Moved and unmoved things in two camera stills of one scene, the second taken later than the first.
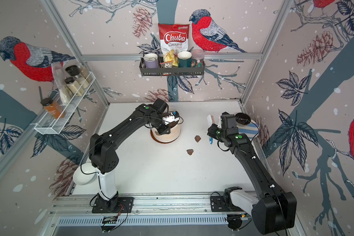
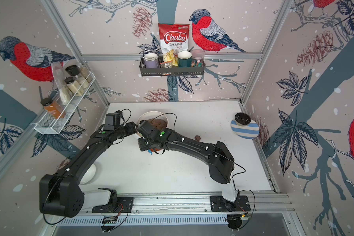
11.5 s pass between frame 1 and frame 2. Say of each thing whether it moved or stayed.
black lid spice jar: stayed
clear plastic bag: stayed
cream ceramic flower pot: moved
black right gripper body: moved
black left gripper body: moved
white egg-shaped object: stayed
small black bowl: stayed
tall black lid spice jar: stayed
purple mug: stayed
